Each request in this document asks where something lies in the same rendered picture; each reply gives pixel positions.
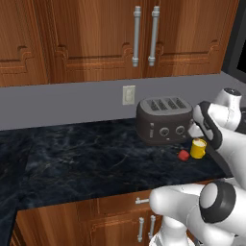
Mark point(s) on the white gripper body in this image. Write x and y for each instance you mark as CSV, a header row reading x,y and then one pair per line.
x,y
194,130

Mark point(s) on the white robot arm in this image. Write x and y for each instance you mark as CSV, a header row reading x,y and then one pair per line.
x,y
230,150

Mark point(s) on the yellow mug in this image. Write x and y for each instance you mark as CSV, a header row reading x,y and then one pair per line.
x,y
197,151

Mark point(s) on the black microwave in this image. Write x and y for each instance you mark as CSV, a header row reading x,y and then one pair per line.
x,y
235,38

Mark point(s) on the small red round object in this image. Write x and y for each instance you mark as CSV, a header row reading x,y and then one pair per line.
x,y
183,155

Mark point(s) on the dark grey four-slot toaster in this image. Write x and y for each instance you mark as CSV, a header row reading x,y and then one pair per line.
x,y
163,123

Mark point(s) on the wooden base cupboard door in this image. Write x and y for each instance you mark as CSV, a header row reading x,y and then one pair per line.
x,y
115,232
157,224

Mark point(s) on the wooden drawer front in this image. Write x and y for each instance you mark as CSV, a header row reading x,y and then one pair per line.
x,y
118,202

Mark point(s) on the wooden base cupboard panel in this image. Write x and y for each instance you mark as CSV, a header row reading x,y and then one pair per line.
x,y
51,226

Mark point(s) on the beige wall outlet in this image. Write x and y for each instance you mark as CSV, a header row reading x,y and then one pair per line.
x,y
128,94

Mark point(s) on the wooden wall cupboard door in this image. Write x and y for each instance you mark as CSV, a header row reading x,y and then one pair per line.
x,y
192,35
96,38
22,41

